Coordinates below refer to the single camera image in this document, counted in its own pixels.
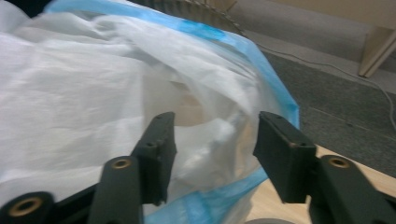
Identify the wooden stand leg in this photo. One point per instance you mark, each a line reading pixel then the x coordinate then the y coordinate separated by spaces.
pixel 378 49

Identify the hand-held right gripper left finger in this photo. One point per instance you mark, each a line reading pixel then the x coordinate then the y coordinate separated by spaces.
pixel 157 155

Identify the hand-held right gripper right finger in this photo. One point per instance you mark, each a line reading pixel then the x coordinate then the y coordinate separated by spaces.
pixel 285 155

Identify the white trash bag blue rim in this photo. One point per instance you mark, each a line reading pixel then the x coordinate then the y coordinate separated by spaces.
pixel 77 93

